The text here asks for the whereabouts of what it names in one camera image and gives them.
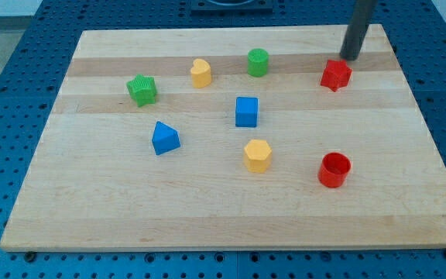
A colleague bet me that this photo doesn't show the wooden board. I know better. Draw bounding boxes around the wooden board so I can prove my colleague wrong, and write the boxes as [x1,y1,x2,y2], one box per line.
[0,24,446,253]

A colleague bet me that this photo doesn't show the yellow hexagon block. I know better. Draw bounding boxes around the yellow hexagon block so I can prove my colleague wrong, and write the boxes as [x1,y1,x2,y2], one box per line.
[243,139,273,173]

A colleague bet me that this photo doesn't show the blue cube block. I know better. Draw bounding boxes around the blue cube block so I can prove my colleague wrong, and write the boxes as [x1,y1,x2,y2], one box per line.
[235,97,259,128]

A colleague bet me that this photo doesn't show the blue triangle block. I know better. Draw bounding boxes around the blue triangle block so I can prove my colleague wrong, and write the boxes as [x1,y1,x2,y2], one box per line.
[152,121,180,155]

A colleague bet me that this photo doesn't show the green cylinder block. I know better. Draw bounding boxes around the green cylinder block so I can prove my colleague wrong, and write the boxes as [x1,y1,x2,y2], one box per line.
[247,48,269,78]

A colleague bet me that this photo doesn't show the green star block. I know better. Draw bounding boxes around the green star block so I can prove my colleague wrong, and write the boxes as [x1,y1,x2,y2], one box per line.
[126,74,157,107]

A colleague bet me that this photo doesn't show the red cylinder block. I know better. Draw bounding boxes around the red cylinder block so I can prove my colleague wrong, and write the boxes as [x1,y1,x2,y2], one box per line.
[317,152,352,188]

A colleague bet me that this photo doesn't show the red star block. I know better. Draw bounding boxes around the red star block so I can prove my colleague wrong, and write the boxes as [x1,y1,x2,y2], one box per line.
[320,60,352,92]

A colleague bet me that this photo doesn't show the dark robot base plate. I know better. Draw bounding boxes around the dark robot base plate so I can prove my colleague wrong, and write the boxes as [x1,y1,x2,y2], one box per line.
[190,0,274,14]

